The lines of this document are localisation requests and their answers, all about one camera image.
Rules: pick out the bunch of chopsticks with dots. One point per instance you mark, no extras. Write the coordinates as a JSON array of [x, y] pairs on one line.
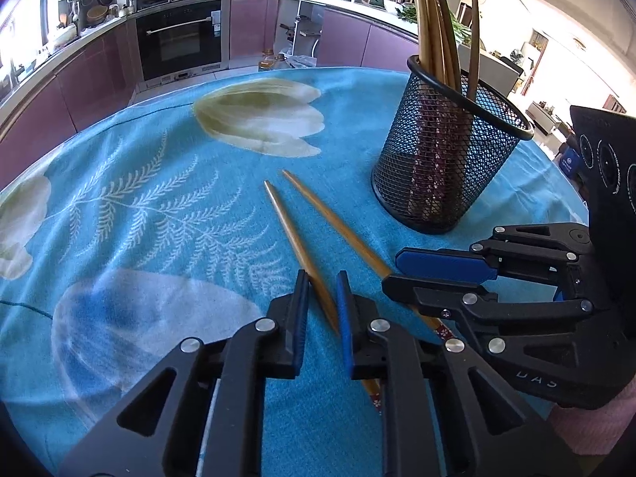
[[432, 25]]

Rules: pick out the tan wooden chopstick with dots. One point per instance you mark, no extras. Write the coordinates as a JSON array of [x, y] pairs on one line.
[[475, 35], [328, 213], [293, 238]]

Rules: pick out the kitchen window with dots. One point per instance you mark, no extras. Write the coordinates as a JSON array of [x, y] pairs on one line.
[[20, 25]]

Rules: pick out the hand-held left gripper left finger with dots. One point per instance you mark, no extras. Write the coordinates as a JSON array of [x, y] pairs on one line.
[[300, 323]]

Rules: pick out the black mesh utensil holder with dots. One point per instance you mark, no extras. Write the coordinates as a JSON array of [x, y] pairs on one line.
[[477, 169]]

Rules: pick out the green leafy vegetables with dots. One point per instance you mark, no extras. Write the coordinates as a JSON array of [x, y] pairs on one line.
[[410, 14]]

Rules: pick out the blue floral tablecloth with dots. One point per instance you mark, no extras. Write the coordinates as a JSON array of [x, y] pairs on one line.
[[149, 134]]

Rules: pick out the black built-in oven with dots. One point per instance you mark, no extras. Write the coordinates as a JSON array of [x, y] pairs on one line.
[[179, 39]]

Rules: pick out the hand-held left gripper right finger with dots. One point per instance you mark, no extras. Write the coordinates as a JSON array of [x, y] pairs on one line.
[[345, 328]]

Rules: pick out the cooking oil bottle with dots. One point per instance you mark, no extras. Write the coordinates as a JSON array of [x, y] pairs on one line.
[[282, 62], [267, 62]]

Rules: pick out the clear plastic bag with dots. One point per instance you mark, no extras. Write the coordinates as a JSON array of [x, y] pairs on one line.
[[304, 61]]

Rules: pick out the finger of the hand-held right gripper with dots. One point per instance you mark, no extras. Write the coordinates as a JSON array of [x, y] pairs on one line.
[[442, 263], [437, 295]]

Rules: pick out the person's right forearm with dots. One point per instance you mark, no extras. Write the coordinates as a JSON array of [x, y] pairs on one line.
[[596, 427]]

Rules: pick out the pink lower cabinet run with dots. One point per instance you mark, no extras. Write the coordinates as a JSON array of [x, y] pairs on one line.
[[59, 94], [348, 35]]

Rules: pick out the round woven basket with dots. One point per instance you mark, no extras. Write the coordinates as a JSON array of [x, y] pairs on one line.
[[97, 15]]

